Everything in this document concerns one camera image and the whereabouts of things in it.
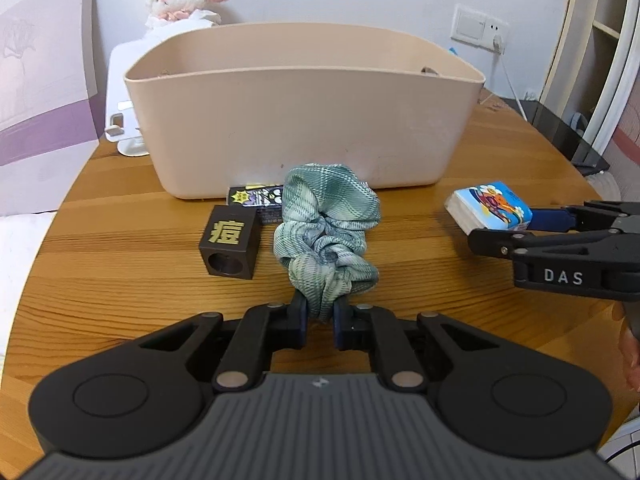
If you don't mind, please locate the blue cartoon tissue pack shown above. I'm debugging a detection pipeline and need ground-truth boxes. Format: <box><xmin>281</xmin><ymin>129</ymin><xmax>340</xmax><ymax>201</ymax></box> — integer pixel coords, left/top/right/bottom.
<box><xmin>445</xmin><ymin>181</ymin><xmax>533</xmax><ymax>235</ymax></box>

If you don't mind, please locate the green plaid scrunchie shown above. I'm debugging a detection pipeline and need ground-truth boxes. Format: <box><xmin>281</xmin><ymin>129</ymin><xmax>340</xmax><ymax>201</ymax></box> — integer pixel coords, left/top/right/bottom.
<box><xmin>273</xmin><ymin>164</ymin><xmax>381</xmax><ymax>322</ymax></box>

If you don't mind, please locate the black cube gold character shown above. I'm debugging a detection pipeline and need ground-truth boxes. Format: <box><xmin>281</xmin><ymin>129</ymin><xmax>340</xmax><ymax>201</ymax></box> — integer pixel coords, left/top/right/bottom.
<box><xmin>198</xmin><ymin>205</ymin><xmax>262</xmax><ymax>280</ymax></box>

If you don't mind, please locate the cartoon pencil lead box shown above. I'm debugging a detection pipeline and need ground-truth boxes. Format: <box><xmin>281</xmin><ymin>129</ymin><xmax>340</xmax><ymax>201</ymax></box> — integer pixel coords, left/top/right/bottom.
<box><xmin>227</xmin><ymin>184</ymin><xmax>283</xmax><ymax>224</ymax></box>

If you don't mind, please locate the person's hand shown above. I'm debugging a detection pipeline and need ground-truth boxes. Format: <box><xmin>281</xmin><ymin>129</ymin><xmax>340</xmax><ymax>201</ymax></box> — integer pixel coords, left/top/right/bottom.
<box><xmin>612</xmin><ymin>306</ymin><xmax>640</xmax><ymax>392</ymax></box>

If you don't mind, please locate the black side table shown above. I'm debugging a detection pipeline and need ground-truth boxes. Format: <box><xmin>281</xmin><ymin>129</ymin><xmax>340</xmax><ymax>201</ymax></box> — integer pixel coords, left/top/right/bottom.
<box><xmin>521</xmin><ymin>101</ymin><xmax>610</xmax><ymax>177</ymax></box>

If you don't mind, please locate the white phone stand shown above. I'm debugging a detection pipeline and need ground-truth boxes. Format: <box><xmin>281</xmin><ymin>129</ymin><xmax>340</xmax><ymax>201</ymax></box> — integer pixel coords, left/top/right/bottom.
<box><xmin>104</xmin><ymin>40</ymin><xmax>149</xmax><ymax>157</ymax></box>

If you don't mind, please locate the beige plastic storage bin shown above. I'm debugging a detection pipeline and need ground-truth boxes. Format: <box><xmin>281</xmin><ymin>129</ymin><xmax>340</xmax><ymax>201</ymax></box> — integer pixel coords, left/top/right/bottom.
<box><xmin>125</xmin><ymin>23</ymin><xmax>485</xmax><ymax>200</ymax></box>

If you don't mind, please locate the pink purple headboard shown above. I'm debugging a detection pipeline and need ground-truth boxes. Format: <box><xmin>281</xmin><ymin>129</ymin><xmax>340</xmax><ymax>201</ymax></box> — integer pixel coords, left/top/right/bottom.
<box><xmin>1</xmin><ymin>0</ymin><xmax>100</xmax><ymax>216</ymax></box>

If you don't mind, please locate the white shelf frame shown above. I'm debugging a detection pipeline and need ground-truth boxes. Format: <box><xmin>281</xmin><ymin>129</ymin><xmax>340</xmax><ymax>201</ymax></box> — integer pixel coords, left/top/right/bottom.
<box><xmin>540</xmin><ymin>0</ymin><xmax>639</xmax><ymax>154</ymax></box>

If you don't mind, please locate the white power cable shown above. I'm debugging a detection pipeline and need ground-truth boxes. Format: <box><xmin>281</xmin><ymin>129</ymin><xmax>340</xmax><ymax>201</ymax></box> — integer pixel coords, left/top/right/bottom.
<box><xmin>491</xmin><ymin>39</ymin><xmax>528</xmax><ymax>122</ymax></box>

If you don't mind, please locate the white wall switch socket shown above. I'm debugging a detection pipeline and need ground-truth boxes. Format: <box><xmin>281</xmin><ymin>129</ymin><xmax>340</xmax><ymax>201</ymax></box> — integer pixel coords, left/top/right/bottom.
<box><xmin>450</xmin><ymin>4</ymin><xmax>510</xmax><ymax>54</ymax></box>

